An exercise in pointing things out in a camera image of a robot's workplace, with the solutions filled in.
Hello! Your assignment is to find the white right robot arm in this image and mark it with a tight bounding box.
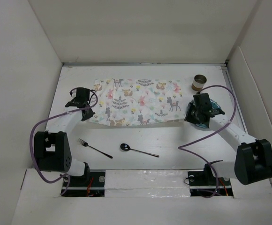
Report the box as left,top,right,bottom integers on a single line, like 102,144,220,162
185,93,272,185

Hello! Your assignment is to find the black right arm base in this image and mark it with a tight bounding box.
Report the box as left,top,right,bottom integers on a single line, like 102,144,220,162
183,164,234,198

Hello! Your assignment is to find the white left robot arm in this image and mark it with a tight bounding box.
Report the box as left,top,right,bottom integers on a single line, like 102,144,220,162
30,87,98,186

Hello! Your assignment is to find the black slotted spoon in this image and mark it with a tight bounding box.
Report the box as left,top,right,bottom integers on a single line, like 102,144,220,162
120,143,160,158

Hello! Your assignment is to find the teal scalloped plate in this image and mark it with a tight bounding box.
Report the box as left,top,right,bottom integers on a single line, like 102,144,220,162
185,99,225,128

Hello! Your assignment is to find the black fork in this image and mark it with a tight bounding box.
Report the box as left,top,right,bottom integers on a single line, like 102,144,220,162
77,138,113,159

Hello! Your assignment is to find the animal print cloth placemat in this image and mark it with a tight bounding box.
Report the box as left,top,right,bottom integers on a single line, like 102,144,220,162
89,78,191,127

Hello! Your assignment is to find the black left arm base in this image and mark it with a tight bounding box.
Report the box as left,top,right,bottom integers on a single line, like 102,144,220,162
61,170,106,197

